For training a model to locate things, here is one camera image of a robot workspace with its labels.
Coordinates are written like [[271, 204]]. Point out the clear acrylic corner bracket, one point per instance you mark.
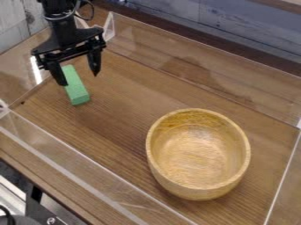
[[108, 27]]

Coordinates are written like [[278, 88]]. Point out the brown wooden bowl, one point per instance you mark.
[[198, 153]]

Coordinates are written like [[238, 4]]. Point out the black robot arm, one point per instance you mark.
[[64, 8]]

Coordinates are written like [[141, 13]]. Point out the green rectangular block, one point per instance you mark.
[[75, 89]]

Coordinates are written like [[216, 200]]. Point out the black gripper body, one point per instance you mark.
[[67, 42]]

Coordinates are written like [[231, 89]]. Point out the clear acrylic front wall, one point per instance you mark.
[[89, 190]]

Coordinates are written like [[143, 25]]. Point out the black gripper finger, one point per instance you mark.
[[56, 72], [93, 57]]

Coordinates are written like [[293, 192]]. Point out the black metal table bracket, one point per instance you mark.
[[36, 211]]

